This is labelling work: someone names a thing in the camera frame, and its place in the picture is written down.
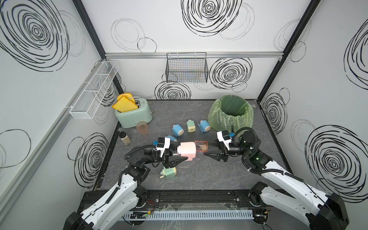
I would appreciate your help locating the blue sharpener front left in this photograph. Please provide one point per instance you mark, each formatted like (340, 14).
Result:
(172, 138)

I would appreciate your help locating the bin with green bag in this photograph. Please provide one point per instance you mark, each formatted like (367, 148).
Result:
(230, 111)

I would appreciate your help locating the white mesh wall shelf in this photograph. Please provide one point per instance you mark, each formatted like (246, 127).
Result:
(95, 90)

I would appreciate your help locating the clear pink shavings tray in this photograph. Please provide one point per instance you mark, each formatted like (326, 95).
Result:
(201, 146)

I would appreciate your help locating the blue sharpener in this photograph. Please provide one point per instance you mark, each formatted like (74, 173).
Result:
(177, 130)
(204, 126)
(172, 138)

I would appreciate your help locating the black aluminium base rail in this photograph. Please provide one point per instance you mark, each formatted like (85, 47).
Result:
(242, 198)

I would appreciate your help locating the blue sharpener middle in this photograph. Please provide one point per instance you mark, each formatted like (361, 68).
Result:
(177, 130)

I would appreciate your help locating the blue sharpener right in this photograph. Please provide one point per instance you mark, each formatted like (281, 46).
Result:
(204, 126)

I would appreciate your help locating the small black-capped bottle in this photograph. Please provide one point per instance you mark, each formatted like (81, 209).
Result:
(124, 137)

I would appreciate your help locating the black wire basket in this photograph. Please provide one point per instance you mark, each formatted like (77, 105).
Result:
(187, 67)

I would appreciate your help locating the yellow toy toast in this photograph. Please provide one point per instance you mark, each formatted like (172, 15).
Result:
(125, 102)

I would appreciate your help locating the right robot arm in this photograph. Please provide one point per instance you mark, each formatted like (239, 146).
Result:
(315, 208)

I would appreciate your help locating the mint green toaster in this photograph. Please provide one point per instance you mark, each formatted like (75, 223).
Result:
(132, 118)

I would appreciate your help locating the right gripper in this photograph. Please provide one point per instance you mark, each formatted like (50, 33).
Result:
(216, 153)

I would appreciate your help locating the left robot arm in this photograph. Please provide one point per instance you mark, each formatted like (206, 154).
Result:
(127, 193)

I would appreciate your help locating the grey slotted cable duct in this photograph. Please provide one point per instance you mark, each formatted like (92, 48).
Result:
(191, 215)

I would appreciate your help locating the yellow green pencil sharpener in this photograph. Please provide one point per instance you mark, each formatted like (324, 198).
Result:
(191, 126)

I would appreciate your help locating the green cream pencil sharpener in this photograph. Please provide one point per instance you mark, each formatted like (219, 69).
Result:
(168, 173)

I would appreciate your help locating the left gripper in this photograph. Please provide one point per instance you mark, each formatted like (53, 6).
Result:
(171, 163)

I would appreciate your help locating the pink pencil sharpener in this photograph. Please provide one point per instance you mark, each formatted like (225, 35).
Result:
(187, 149)

